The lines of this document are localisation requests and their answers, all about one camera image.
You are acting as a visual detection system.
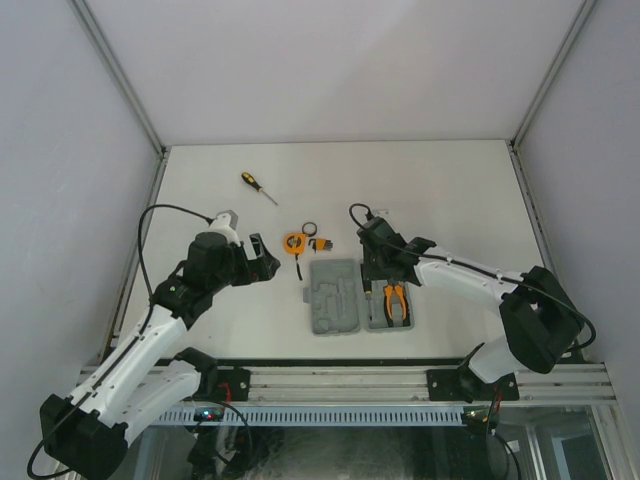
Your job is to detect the grey slotted cable duct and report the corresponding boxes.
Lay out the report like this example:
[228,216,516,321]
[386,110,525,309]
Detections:
[153,405,464,427]

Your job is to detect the black right camera cable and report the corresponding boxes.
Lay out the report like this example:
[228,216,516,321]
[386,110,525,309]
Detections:
[348,202,597,351]

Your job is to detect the black left camera cable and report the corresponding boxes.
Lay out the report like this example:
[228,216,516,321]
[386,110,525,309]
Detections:
[27,203,214,479]

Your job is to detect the left aluminium frame post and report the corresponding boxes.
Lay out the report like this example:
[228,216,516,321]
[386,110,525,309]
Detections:
[67,0,169,156]

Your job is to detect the aluminium frame post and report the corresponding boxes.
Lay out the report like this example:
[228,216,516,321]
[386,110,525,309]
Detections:
[67,0,169,156]
[509,0,601,149]

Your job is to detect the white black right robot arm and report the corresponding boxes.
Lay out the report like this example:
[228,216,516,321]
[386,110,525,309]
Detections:
[357,216,595,402]

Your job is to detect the short yellow black screwdriver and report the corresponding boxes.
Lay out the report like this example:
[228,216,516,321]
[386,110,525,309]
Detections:
[241,172,278,206]

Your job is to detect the orange tape measure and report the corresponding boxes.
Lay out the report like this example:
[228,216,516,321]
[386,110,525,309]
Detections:
[284,232,307,281]

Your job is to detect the orange hex key set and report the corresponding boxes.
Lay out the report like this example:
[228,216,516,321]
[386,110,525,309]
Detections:
[308,237,333,252]

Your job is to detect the right aluminium frame post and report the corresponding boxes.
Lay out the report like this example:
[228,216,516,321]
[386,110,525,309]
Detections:
[509,0,601,149]

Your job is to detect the grey plastic tool case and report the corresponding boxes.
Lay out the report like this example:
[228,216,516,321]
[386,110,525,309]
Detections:
[303,259,415,336]

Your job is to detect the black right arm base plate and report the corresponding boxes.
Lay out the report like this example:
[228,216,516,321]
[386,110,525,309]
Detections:
[426,368,520,403]

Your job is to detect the orange black pliers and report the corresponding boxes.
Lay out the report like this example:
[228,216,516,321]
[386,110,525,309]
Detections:
[383,282,410,328]

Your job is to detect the long black yellow screwdriver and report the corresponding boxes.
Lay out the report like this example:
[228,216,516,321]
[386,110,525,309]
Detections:
[362,278,374,326]

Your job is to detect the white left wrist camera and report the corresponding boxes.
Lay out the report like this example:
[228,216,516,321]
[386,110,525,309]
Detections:
[207,210,241,246]

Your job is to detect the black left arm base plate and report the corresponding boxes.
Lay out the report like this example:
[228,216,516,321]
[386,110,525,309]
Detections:
[192,367,251,403]

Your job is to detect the aluminium front rail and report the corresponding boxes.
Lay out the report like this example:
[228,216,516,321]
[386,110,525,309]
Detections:
[220,364,617,406]

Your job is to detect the black camera cable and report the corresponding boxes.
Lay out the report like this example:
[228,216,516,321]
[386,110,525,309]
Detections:
[348,202,597,351]
[27,203,214,479]

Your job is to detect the black electrical tape roll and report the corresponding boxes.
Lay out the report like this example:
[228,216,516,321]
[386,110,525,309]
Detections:
[301,221,318,237]

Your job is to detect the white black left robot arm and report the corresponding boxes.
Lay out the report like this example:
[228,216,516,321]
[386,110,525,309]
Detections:
[36,231,280,479]

